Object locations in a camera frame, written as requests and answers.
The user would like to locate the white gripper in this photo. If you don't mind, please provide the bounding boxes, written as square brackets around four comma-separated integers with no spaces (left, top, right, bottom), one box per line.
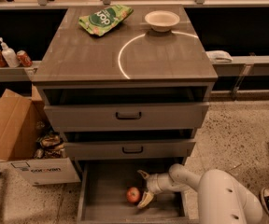
[137,170,170,209]

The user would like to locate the red apple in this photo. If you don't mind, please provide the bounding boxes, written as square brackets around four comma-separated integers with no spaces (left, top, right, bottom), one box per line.
[126,187,141,203]

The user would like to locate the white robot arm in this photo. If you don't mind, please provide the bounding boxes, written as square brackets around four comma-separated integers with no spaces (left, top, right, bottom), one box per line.
[137,163,262,224]

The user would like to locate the middle grey drawer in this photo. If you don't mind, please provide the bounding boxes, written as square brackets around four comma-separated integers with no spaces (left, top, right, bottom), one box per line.
[64,139,195,160]

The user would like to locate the grey drawer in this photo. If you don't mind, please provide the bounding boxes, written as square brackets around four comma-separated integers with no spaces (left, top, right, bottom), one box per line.
[77,158,198,224]
[64,139,195,160]
[44,103,208,132]

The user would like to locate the bottom grey drawer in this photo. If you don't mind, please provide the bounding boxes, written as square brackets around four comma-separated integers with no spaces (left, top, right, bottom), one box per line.
[77,158,198,224]

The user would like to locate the top grey drawer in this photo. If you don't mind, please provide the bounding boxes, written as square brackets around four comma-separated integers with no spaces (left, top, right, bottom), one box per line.
[44,103,208,132]

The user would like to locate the grey drawer cabinet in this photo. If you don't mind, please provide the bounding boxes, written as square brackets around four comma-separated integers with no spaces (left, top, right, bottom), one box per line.
[32,5,219,173]

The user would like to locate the white printed cardboard box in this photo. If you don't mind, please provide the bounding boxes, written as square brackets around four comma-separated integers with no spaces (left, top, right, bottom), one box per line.
[10,158,80,186]

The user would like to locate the snack packets in box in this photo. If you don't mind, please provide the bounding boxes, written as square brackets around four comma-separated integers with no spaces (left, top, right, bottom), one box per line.
[34,121,66,159]

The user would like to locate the folded white cloth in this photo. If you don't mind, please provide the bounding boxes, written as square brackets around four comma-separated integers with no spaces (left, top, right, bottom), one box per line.
[206,50,233,63]

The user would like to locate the brown cardboard box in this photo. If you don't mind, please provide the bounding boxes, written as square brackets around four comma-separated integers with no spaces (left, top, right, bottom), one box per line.
[0,89,45,161]

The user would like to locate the white paper bowl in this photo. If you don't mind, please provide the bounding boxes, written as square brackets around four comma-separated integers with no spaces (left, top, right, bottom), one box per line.
[145,10,180,32]

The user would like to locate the green chip bag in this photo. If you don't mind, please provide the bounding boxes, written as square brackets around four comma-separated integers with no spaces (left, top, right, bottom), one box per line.
[78,5,134,36]

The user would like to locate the red soda can right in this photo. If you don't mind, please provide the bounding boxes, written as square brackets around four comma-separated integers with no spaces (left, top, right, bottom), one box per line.
[17,50,33,67]

